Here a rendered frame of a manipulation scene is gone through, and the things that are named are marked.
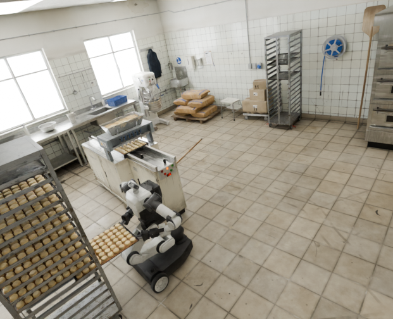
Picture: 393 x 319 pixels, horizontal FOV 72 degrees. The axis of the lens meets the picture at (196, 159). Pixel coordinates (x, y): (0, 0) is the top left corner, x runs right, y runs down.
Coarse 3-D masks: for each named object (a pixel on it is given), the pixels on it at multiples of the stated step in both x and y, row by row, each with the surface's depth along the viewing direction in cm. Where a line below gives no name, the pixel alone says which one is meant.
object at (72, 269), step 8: (88, 256) 229; (80, 264) 220; (64, 272) 215; (72, 272) 216; (56, 280) 209; (40, 288) 208; (48, 288) 206; (32, 296) 202; (16, 304) 196; (24, 304) 197
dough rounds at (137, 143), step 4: (136, 140) 404; (128, 144) 397; (132, 144) 391; (136, 144) 392; (140, 144) 386; (116, 148) 389; (120, 148) 386; (124, 148) 384; (128, 148) 386; (132, 148) 379; (136, 148) 381; (120, 152) 379; (124, 152) 372
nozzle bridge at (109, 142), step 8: (144, 120) 396; (136, 128) 372; (144, 128) 391; (152, 128) 389; (104, 136) 366; (112, 136) 361; (120, 136) 359; (152, 136) 405; (104, 144) 359; (112, 144) 364; (120, 144) 366; (112, 160) 372
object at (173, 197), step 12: (144, 156) 367; (156, 156) 361; (132, 168) 376; (144, 168) 343; (144, 180) 361; (156, 180) 331; (168, 180) 343; (168, 192) 349; (180, 192) 363; (168, 204) 354; (180, 204) 369
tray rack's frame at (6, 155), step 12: (0, 144) 197; (12, 144) 192; (24, 144) 187; (36, 144) 183; (0, 156) 174; (12, 156) 170; (24, 156) 167; (0, 168) 160; (0, 300) 178; (72, 300) 267; (84, 300) 265; (96, 300) 262; (108, 300) 260; (12, 312) 185; (60, 312) 258; (72, 312) 256; (84, 312) 253; (96, 312) 251; (108, 312) 249
